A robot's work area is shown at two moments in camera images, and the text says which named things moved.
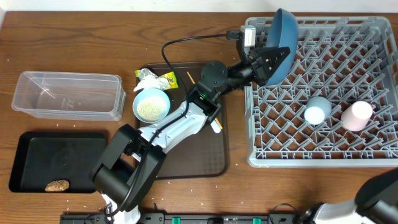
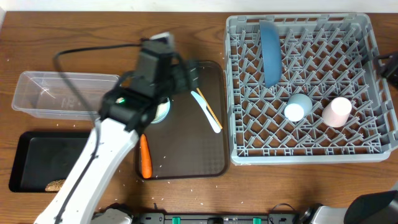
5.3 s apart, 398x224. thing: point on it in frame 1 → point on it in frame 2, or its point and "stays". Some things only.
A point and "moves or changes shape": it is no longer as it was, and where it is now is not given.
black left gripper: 259,66 → 189,78
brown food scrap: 58,185 stays
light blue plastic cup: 318,109 → 298,106
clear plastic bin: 69,96 stays
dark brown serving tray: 205,155 stays
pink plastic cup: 357,116 → 336,114
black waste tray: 56,161 stays
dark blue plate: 283,32 moves or changes shape
